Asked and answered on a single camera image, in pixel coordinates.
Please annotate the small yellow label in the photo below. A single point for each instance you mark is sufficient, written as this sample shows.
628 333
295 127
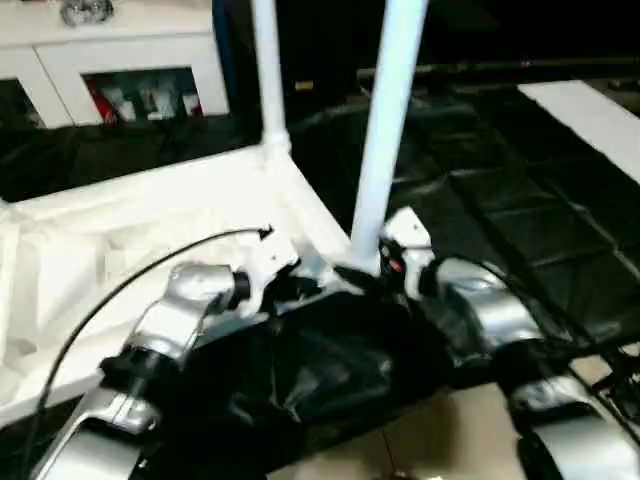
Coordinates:
303 85

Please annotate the white plastic table leg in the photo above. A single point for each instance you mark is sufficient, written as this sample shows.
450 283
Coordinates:
270 65
390 100

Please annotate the patterned bowl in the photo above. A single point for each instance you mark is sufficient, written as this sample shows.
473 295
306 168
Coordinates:
86 10

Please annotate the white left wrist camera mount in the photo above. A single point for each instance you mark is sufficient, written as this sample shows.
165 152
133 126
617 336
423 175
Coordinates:
265 265

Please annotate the black work mat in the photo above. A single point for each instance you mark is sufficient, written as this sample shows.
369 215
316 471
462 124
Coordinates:
500 200

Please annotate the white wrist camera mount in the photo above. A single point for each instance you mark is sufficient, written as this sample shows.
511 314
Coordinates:
410 235
265 265

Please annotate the white jar behind glass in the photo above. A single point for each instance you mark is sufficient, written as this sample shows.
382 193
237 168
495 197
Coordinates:
191 104

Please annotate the red packet behind glass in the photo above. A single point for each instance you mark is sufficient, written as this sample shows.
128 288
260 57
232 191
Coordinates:
102 105

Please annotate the white glass-door cabinet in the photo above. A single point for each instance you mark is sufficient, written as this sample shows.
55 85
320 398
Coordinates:
125 55

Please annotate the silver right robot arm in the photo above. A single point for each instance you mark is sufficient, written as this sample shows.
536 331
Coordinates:
500 310

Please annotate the white plastic table top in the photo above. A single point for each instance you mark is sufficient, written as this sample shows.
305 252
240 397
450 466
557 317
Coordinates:
125 240

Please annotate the long black bar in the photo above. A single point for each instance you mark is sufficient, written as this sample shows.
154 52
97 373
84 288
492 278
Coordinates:
500 66

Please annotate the flat white sheet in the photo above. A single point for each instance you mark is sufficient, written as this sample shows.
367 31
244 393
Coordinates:
590 120

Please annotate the white bottle behind glass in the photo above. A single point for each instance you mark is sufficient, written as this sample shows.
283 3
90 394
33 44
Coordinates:
127 107

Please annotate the dark blue upright post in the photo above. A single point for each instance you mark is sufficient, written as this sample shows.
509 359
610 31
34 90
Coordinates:
224 55

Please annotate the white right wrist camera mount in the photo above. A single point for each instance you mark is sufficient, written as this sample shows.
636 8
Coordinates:
410 235

